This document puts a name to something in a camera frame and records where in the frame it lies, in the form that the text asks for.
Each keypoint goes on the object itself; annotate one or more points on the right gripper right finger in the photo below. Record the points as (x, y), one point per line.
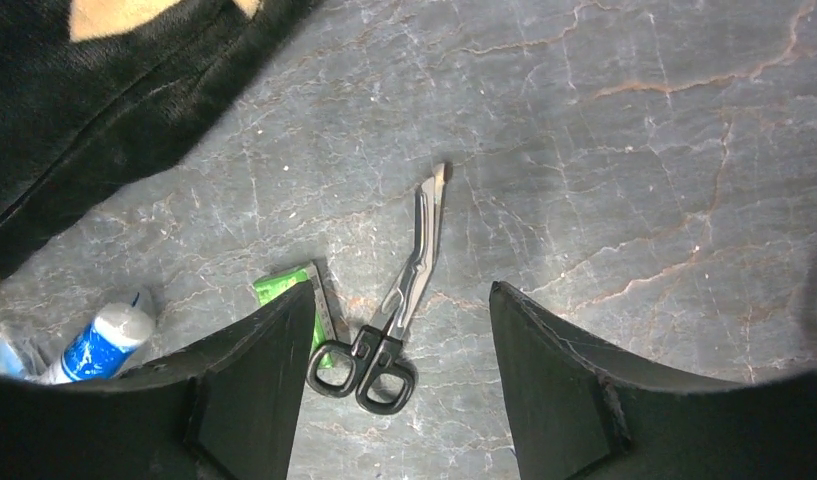
(580, 407)

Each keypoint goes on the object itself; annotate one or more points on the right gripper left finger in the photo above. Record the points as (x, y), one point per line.
(248, 387)

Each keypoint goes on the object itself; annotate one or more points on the black handled scissors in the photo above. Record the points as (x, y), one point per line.
(376, 349)

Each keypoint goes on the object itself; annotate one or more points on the small green packet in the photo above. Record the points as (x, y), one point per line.
(270, 287)

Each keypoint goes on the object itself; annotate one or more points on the white bottle blue label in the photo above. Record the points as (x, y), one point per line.
(104, 345)

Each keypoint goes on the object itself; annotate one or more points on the blue white clear packet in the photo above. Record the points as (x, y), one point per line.
(21, 357)

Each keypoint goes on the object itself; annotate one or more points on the black pillow with gold flowers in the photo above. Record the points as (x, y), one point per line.
(96, 95)

